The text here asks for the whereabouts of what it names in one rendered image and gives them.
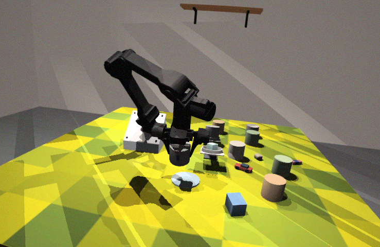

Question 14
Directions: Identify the small red toy car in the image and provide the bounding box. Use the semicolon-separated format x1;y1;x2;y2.
234;163;252;173

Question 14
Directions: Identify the light blue block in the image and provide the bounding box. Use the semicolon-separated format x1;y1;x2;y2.
225;192;247;217

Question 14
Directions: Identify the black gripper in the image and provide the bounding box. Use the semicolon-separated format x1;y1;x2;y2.
151;113;210;157

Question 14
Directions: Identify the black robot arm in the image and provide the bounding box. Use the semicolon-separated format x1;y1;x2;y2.
104;49;216;146

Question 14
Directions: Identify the small grey rock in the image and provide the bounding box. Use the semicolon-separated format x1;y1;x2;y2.
254;153;262;160

